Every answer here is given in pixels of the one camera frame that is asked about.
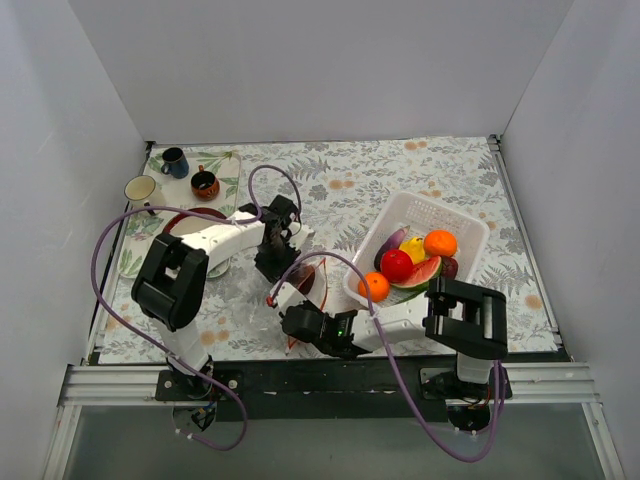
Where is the clear zip top bag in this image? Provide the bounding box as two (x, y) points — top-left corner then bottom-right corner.
(224, 249), (346, 357)

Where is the red fake apple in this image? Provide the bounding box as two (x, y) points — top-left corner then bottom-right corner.
(380, 249), (413, 284)

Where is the purple fake eggplant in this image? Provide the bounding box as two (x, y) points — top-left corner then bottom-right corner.
(374, 226), (410, 272)

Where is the fake watermelon slice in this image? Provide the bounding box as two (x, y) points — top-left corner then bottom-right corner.
(392, 256), (442, 290)

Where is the yellow fake lemon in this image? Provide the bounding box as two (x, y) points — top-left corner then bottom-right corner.
(399, 237), (427, 265)

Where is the orange fake mandarin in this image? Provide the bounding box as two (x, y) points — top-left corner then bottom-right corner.
(423, 230), (458, 257)

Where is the dark purple fake fruit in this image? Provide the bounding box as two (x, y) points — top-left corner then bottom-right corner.
(288, 264), (316, 295)

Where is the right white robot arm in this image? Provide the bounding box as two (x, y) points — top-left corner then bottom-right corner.
(273, 277), (508, 398)

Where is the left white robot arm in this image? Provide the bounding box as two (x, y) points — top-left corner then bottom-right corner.
(131, 195), (301, 400)

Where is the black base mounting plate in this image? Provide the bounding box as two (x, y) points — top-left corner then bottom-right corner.
(154, 355), (514, 422)

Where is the floral patterned tablecloth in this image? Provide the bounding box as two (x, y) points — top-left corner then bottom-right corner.
(98, 137), (561, 364)

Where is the brown orange small cup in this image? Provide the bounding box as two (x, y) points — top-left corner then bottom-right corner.
(190, 165), (220, 201)

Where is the red rimmed plate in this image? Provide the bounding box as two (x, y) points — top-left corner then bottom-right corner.
(162, 206), (232, 279)

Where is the dark blue mug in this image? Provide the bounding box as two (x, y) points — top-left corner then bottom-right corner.
(160, 147), (189, 179)

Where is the leaf patterned serving tray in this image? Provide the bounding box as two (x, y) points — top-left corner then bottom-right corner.
(118, 147), (241, 279)

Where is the white perforated plastic basket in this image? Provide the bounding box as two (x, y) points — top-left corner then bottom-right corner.
(352, 191), (490, 283)

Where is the cream enamel mug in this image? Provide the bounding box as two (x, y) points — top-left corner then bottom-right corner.
(124, 175), (165, 216)

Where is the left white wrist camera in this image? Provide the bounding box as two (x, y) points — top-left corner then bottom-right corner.
(290, 225), (315, 249)

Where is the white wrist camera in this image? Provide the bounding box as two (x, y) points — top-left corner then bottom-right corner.
(290, 225), (315, 249)
(266, 282), (308, 316)

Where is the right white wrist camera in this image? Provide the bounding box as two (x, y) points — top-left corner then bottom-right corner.
(266, 282), (308, 316)

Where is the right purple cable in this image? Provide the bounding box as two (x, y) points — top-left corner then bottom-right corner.
(269, 251), (506, 464)

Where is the purple cable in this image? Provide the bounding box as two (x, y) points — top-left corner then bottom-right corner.
(269, 251), (506, 464)
(92, 164), (304, 450)

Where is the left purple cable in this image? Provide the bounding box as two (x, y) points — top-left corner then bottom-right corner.
(92, 164), (304, 450)

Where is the aluminium frame rail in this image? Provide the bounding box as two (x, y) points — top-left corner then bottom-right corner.
(60, 362), (601, 405)

